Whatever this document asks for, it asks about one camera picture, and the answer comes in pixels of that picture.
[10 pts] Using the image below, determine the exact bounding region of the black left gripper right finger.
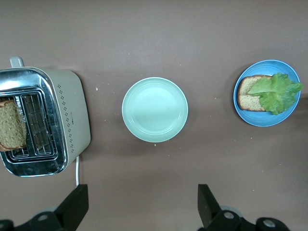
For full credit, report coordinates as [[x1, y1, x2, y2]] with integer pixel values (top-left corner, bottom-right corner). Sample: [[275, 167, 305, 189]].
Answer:
[[197, 183, 292, 231]]

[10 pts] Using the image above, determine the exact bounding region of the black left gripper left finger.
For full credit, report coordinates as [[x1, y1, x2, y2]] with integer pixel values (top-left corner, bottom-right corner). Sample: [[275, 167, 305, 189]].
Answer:
[[0, 184, 89, 231]]

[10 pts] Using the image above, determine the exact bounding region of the brown bread slice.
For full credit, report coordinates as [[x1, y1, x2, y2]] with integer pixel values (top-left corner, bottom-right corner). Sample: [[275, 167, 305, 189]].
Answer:
[[237, 75, 273, 112], [0, 100, 27, 152]]

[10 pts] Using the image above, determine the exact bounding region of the green lettuce leaf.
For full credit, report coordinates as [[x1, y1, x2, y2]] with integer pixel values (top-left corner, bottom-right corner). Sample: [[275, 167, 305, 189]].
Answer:
[[247, 73, 304, 116]]

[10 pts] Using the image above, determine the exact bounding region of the blue round plate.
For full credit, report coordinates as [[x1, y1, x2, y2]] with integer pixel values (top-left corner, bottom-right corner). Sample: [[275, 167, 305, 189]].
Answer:
[[232, 59, 301, 128]]

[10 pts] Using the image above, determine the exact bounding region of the green round plate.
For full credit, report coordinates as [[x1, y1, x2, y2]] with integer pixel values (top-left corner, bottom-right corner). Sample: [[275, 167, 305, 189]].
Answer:
[[121, 77, 189, 143]]

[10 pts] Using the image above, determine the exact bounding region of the beige chrome toaster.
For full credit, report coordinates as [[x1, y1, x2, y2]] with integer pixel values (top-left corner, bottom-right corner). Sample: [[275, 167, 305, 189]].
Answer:
[[0, 56, 91, 178]]

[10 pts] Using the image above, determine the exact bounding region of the white toaster power cord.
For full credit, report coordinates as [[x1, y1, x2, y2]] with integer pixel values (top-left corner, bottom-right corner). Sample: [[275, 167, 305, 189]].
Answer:
[[75, 155, 80, 188]]

